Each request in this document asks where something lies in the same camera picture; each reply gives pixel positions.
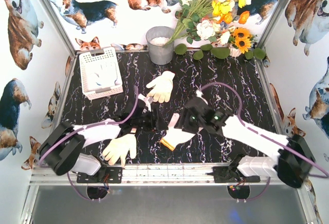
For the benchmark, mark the orange dotted glove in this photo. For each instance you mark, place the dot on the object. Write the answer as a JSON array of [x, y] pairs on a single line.
[[175, 136]]

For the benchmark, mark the grey metal bucket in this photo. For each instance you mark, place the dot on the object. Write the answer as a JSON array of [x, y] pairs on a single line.
[[160, 47]]

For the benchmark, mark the white plastic storage basket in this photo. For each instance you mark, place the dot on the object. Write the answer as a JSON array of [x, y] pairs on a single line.
[[86, 61]]

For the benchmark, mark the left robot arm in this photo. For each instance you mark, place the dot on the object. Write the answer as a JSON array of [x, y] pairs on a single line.
[[62, 150]]

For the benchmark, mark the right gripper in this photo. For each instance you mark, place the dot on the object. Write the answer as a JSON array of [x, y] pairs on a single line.
[[185, 117]]

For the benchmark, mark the white glove orange cuff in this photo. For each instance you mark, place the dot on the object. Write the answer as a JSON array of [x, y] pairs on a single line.
[[103, 75]]

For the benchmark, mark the cream knit glove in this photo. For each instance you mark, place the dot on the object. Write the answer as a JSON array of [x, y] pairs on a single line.
[[161, 87]]

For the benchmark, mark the artificial flower bouquet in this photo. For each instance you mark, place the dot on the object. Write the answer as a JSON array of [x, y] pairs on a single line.
[[204, 20]]

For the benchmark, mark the small sunflower pot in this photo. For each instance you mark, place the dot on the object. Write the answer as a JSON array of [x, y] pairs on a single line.
[[241, 41]]

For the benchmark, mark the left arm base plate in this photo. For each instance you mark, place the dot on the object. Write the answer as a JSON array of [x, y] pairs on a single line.
[[106, 174]]

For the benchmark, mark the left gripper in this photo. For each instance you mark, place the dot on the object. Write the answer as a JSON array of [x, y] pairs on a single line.
[[156, 117]]

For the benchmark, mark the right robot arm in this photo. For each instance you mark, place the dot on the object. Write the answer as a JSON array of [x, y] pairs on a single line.
[[288, 158]]

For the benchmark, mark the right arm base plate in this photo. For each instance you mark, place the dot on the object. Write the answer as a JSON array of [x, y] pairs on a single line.
[[230, 174]]

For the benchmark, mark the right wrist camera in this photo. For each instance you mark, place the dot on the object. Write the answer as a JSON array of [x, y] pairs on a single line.
[[199, 94]]

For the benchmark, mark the cream glove at front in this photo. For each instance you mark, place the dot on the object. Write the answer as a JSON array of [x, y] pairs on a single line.
[[118, 148]]

